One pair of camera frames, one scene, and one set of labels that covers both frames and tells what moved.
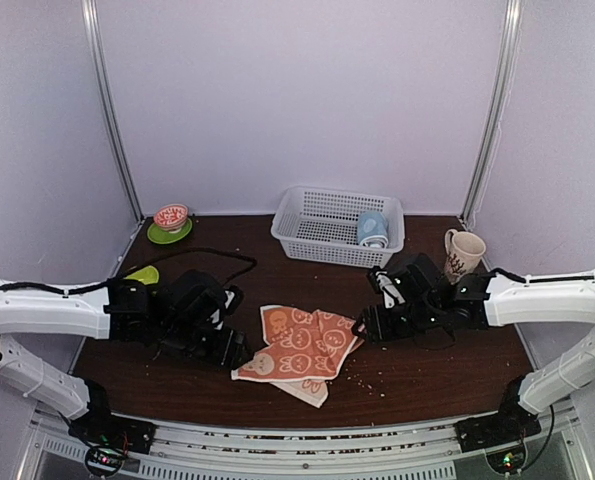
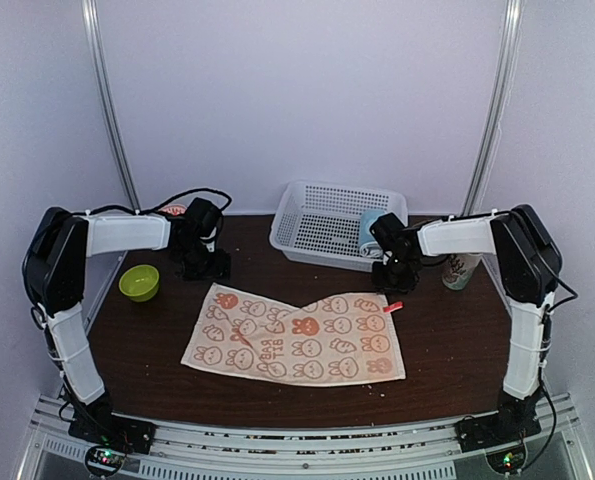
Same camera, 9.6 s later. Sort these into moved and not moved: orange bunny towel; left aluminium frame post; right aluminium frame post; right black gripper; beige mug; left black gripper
Moved: left black gripper; right black gripper; orange bunny towel
Not moved: right aluminium frame post; beige mug; left aluminium frame post
